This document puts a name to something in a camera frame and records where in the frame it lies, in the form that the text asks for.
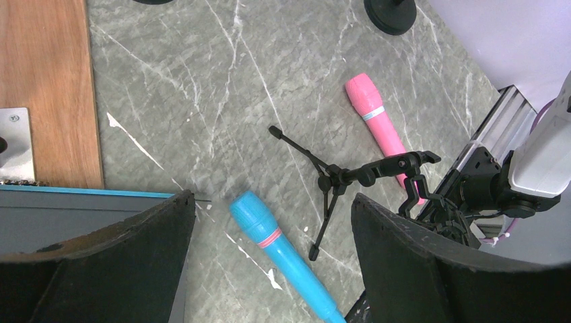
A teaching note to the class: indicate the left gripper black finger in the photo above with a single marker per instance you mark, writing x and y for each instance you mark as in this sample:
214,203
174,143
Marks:
102,267

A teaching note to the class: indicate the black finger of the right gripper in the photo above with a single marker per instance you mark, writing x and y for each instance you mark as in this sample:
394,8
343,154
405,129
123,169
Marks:
411,274

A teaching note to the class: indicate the black tripod shock-mount stand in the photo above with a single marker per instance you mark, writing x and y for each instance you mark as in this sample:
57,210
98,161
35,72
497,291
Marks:
333,181

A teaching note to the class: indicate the blue microphone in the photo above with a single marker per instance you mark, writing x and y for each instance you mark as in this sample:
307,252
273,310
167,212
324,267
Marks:
259,224

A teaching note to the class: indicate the pink microphone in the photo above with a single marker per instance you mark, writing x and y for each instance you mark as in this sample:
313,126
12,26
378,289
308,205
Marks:
367,101

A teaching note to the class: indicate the round-base stand with shock mount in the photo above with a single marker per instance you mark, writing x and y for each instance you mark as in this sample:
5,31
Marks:
153,2

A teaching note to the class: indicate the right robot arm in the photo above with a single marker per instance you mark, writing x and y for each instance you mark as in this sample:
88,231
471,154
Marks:
534,175

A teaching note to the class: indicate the round-base stand black mic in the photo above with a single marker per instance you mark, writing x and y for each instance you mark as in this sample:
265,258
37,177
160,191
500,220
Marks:
393,17

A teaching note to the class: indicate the wooden board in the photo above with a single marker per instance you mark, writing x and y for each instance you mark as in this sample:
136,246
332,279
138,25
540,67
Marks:
46,67

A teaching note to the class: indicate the silver white bracket stand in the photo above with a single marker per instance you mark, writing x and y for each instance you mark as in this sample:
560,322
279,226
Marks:
17,162

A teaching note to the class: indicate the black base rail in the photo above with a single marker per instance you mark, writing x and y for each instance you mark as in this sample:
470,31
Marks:
490,147

